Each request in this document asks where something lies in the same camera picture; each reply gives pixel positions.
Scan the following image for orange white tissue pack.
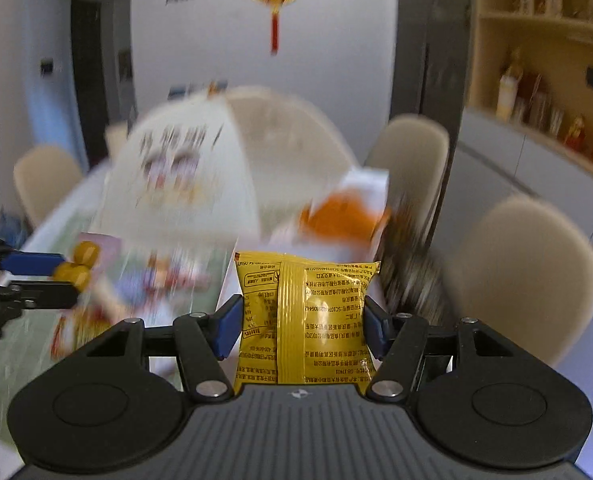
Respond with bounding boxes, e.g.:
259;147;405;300
296;167;391;254

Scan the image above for cream mesh food cover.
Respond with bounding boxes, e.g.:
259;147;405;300
92;87;358;245

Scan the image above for black patterned gift box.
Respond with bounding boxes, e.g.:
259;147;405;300
375;194;458;328

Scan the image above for vacuum pack of three chestnuts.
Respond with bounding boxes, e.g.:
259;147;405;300
51;232;123;309

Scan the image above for wooden shelf unit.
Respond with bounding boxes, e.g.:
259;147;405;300
459;0;593;178

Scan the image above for red foil snack packet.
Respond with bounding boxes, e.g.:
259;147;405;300
50;306;112;361

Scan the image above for yellow snack packet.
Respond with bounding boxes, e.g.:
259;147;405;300
234;252;380;392

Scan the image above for beige chair near right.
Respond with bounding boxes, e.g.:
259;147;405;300
446;195;593;366

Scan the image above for beige chair behind table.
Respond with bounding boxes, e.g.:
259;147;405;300
366;114;449;238

